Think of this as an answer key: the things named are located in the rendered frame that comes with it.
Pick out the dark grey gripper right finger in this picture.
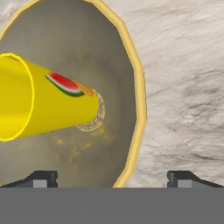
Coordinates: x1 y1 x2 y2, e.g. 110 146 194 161
166 170 224 189

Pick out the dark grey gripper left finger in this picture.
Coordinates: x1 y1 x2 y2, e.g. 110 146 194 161
0 170 59 189

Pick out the yellow cup with watermelon print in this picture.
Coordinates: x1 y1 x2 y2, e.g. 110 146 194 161
0 52 101 143

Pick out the grey bowl with yellow rim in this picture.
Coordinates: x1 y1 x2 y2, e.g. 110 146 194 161
0 0 148 189

